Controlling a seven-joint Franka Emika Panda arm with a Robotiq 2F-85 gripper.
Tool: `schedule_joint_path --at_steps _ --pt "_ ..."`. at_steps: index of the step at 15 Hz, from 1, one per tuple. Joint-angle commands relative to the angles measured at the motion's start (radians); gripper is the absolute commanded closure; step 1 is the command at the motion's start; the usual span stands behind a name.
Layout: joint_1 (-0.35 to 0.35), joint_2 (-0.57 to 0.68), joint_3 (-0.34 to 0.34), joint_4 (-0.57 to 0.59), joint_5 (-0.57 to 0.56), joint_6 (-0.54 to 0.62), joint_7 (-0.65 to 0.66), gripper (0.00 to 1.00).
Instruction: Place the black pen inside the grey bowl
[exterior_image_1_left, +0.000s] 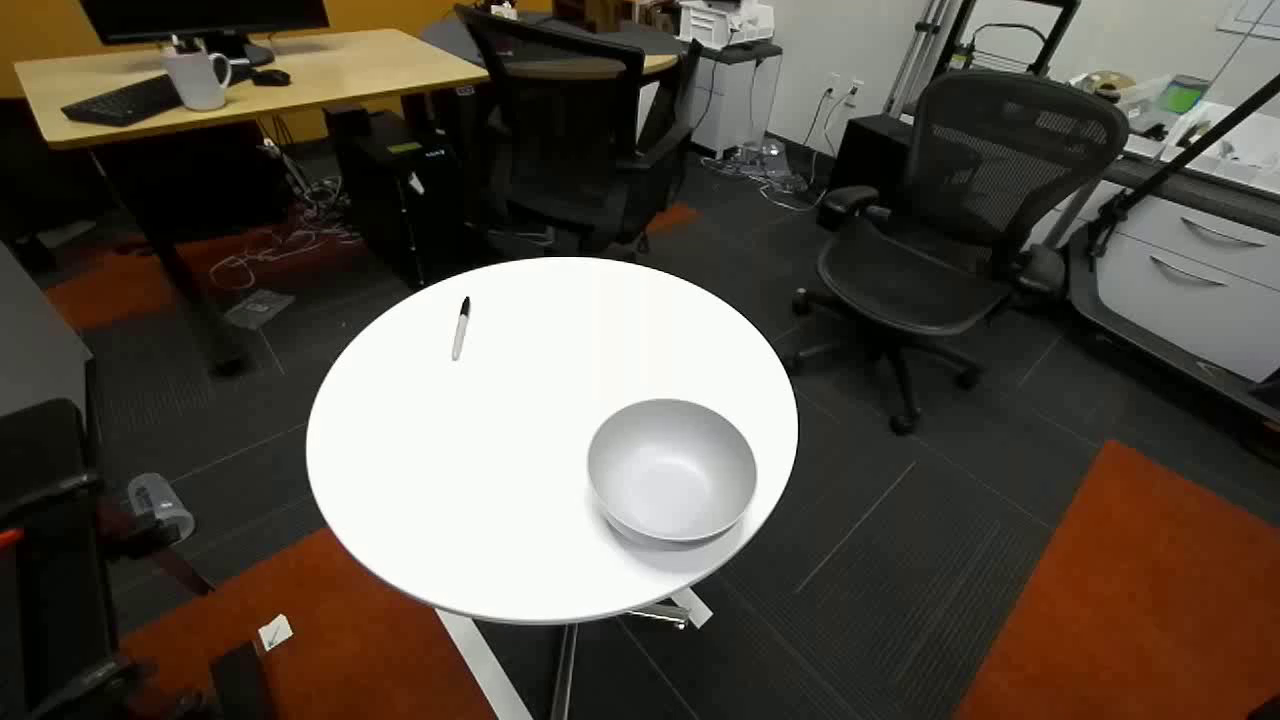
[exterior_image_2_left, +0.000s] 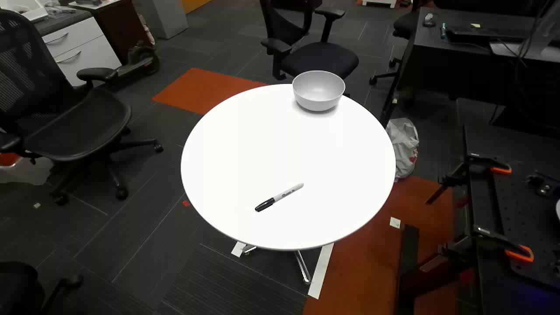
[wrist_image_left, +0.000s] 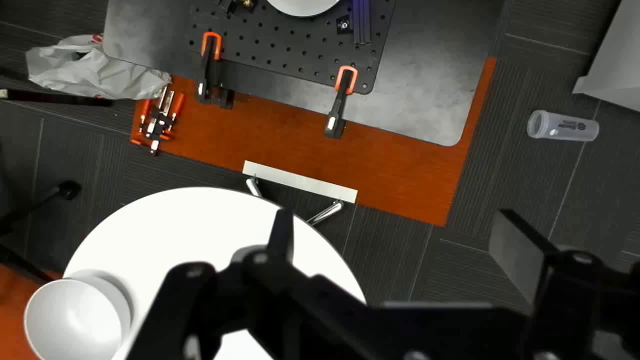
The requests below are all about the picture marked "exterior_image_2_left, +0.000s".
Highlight black pen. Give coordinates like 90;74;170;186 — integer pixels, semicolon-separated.
254;182;307;214

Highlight grey bowl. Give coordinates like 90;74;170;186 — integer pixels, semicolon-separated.
291;69;347;114

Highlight black padded office chair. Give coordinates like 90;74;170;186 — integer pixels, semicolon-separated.
260;0;361;83

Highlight white table base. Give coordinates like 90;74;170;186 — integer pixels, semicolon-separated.
230;240;337;301

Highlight white plastic bag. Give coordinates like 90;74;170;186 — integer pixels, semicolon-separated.
386;116;421;182

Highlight black kick scooter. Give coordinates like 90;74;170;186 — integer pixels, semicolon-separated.
111;41;163;90

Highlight black office desk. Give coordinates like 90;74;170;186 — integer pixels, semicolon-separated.
382;6;560;139

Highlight black mesh office chair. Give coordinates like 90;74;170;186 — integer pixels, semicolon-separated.
0;7;165;207

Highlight white drawer cabinet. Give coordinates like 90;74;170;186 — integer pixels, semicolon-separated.
34;16;123;90

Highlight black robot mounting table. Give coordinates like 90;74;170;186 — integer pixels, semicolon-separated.
461;125;560;315

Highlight black chair with armrest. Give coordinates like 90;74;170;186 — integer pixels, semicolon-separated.
0;261;85;315

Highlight black clamp orange handle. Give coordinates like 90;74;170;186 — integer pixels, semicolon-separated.
426;153;515;207
436;226;536;268

